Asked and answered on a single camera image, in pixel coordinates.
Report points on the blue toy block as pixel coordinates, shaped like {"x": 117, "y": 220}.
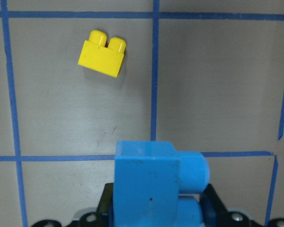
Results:
{"x": 155, "y": 185}

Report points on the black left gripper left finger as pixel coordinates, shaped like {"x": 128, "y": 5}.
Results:
{"x": 105, "y": 207}

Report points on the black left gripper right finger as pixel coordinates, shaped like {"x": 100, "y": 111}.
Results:
{"x": 213, "y": 209}

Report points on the yellow toy block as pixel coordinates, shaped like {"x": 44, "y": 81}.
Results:
{"x": 103, "y": 55}

